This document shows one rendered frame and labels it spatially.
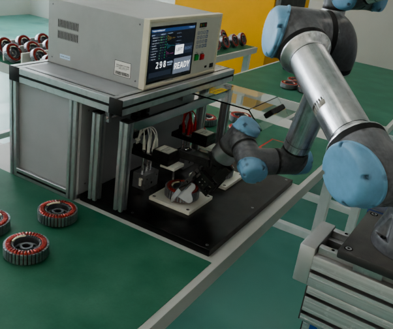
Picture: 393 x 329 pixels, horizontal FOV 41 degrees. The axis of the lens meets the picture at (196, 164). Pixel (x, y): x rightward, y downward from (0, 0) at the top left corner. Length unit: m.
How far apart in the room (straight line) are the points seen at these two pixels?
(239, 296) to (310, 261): 1.50
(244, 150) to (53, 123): 0.60
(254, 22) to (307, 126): 3.92
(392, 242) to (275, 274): 1.80
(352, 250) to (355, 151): 0.23
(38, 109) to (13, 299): 0.65
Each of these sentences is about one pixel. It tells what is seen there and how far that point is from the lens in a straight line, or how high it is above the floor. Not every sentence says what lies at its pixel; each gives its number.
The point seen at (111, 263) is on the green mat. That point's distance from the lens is 1.39.
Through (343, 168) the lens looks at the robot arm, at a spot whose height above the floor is 1.21.
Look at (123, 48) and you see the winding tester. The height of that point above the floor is 1.22.
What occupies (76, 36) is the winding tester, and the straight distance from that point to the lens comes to 1.70.
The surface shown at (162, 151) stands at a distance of 1.64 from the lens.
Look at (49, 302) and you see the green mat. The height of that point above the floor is 0.75.
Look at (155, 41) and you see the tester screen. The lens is 1.56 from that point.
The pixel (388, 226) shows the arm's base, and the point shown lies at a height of 1.08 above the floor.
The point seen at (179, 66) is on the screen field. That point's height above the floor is 1.16.
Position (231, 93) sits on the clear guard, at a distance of 1.85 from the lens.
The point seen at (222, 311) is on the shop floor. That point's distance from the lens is 2.49.
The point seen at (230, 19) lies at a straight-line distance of 5.37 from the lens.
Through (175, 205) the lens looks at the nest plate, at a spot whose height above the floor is 0.78.
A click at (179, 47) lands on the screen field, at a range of 1.68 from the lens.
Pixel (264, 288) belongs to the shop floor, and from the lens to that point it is 2.70.
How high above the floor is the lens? 1.54
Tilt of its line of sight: 23 degrees down
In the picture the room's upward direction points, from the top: 8 degrees clockwise
